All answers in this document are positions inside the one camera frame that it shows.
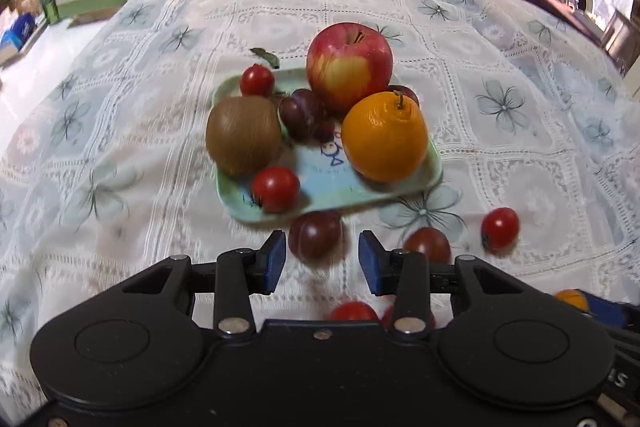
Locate blue tissue box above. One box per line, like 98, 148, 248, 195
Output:
0, 13, 36, 64

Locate pink radish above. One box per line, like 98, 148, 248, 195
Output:
381, 305, 436, 329

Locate white lace floral tablecloth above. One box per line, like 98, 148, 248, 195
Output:
1, 0, 639, 424

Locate red apple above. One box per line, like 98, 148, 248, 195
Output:
306, 22, 394, 115

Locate red cherry tomato front tray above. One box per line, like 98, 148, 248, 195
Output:
250, 166, 300, 213

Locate green can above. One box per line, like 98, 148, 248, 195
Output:
39, 0, 60, 25

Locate red cherry tomato back tray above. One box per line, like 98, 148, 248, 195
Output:
239, 64, 274, 98

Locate yellow tomato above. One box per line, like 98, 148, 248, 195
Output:
554, 289, 589, 312

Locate dark plum behind orange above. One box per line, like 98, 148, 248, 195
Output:
386, 84, 420, 105

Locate red cherry tomato tray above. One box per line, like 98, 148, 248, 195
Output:
239, 64, 274, 98
250, 166, 300, 213

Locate dark brown tomato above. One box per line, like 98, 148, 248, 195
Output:
288, 210, 343, 263
402, 227, 451, 265

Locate orange citrus fruit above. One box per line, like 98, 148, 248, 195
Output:
341, 91, 428, 183

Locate brown kiwi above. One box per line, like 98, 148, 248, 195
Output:
205, 95, 281, 178

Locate red cherry tomato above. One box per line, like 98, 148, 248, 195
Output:
480, 207, 520, 253

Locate dark purple grapes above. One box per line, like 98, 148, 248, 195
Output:
278, 88, 335, 144

